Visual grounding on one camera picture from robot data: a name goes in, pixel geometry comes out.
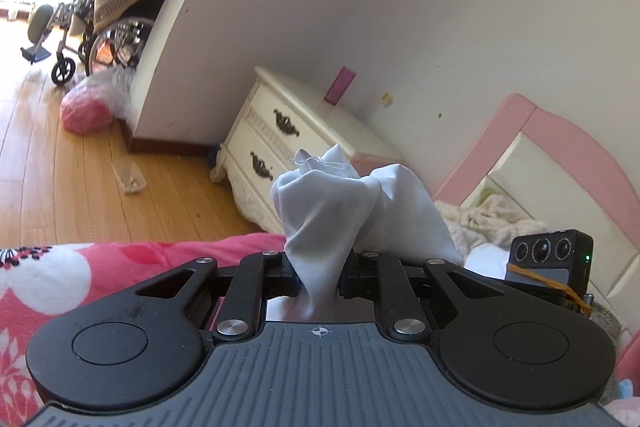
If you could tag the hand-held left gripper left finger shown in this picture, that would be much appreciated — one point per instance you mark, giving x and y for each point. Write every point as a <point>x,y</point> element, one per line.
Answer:
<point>290,274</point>

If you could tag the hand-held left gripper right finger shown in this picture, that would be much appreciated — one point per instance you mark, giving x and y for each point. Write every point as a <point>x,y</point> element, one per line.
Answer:
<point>350,277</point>

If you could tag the white shirt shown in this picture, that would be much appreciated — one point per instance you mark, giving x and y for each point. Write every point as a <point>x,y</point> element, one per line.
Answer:
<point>350,217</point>

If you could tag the white cloth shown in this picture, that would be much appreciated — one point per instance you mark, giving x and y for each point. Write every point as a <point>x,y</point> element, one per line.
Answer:
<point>487,259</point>

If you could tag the cream fuzzy towel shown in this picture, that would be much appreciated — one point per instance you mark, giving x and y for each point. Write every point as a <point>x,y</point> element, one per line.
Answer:
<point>480,219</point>

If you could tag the pink headboard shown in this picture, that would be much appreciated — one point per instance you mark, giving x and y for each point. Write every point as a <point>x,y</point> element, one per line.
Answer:
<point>560,157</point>

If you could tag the cream nightstand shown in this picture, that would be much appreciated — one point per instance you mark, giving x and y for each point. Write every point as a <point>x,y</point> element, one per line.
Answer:
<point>300,142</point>

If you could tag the pink card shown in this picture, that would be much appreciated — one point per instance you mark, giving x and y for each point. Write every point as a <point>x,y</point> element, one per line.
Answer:
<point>340,84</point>

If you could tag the pink floral blanket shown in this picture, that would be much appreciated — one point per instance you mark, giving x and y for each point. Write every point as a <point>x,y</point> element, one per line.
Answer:
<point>75,277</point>

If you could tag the plastic bag with red contents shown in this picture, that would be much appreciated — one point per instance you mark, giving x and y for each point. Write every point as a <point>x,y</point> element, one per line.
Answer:
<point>92,107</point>

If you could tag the wheelchair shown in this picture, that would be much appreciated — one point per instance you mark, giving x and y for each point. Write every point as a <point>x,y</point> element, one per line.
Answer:
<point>92,37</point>

